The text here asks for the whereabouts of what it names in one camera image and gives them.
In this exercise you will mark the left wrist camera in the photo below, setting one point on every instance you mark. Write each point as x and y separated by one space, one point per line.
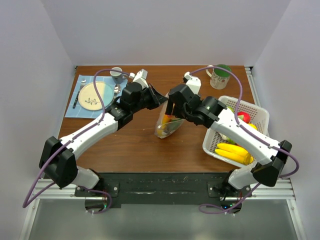
140 77

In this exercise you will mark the polka dot zip bag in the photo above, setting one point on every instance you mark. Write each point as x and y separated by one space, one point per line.
169 130

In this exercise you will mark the green interior floral mug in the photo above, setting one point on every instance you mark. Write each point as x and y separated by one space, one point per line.
218 78

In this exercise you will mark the yellow banana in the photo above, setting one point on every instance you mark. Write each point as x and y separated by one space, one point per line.
234 152

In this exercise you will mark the cabbage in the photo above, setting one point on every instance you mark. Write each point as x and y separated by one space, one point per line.
227 139

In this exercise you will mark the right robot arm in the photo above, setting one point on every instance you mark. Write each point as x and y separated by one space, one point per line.
270 155

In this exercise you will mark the blue placemat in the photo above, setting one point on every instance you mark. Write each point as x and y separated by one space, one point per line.
79 111

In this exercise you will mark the fork with black handle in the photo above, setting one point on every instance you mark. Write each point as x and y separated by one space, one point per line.
82 84

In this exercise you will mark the spoon with black handle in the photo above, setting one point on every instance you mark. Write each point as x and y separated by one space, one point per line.
117 89

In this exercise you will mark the small grey cup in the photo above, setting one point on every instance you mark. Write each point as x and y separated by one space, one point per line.
118 75

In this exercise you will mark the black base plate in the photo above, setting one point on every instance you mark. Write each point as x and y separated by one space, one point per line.
167 188

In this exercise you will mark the cream and blue plate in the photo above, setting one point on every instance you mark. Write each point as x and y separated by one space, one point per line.
88 97

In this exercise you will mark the red apple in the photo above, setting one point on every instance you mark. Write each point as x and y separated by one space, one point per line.
244 116

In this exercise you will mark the white plastic basket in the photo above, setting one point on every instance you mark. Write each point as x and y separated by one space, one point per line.
259 117

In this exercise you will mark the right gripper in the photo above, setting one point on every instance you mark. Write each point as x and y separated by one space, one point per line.
169 106

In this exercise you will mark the green cucumber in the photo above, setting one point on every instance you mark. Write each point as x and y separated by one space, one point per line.
176 123

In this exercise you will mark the yellow red mango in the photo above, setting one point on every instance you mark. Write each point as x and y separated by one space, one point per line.
165 120

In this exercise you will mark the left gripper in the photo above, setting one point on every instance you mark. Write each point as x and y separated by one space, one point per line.
160 98

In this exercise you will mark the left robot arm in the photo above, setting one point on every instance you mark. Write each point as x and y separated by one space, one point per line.
59 156

